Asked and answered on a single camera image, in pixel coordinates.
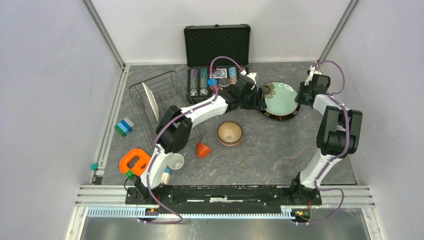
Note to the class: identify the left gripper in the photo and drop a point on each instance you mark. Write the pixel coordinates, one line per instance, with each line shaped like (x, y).
(253, 105)

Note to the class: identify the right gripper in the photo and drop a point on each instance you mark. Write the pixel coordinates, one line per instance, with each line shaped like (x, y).
(298, 98)

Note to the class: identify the mint green flower plate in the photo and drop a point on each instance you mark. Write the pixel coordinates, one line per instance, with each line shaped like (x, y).
(279, 98)

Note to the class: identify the white plate teal rim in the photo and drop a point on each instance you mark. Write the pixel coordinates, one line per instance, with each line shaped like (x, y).
(152, 101)

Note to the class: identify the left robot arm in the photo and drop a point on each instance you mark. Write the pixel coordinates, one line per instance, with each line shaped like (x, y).
(174, 129)

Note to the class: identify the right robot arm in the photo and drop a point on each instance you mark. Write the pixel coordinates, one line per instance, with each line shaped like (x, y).
(337, 137)

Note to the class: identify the dark brown bottom plate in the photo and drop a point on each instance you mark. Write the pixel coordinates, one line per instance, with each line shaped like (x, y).
(281, 117)

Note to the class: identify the tan ceramic bowl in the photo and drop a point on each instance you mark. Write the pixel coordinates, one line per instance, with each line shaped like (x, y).
(229, 133)

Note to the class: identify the silver round dealer button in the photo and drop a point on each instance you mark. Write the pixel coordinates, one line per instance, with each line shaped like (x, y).
(224, 82)

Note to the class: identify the blue round chip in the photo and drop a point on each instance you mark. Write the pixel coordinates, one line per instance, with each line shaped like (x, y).
(212, 82)

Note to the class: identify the black poker chip case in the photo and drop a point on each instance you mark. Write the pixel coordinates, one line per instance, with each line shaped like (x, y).
(213, 47)

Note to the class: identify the orange small cup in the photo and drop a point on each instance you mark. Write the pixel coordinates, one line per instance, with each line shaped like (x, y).
(202, 150)

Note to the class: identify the white mug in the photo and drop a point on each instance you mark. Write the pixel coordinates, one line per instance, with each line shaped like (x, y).
(177, 161)

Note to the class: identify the blue white toy block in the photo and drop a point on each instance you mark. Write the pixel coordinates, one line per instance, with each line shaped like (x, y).
(166, 176)

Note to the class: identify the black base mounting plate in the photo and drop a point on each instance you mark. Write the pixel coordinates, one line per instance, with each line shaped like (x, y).
(231, 199)

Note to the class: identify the orange tape dispenser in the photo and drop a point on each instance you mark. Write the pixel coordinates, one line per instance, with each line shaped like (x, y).
(136, 160)

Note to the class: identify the blue green stacked blocks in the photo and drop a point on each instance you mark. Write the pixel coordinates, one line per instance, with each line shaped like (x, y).
(125, 126)

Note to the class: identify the green dice block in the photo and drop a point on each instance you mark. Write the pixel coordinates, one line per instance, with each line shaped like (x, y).
(129, 174)

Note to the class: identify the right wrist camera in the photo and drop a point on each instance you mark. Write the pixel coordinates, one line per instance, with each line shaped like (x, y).
(313, 70)

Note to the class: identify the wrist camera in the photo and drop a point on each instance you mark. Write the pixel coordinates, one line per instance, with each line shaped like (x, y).
(251, 75)
(313, 70)

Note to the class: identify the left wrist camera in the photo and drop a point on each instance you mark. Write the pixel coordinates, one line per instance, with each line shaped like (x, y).
(251, 75)

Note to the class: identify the black wire dish rack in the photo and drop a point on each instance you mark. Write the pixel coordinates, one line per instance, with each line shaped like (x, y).
(167, 90)

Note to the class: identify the white cable duct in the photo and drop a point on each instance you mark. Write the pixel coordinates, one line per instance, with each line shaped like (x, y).
(143, 213)

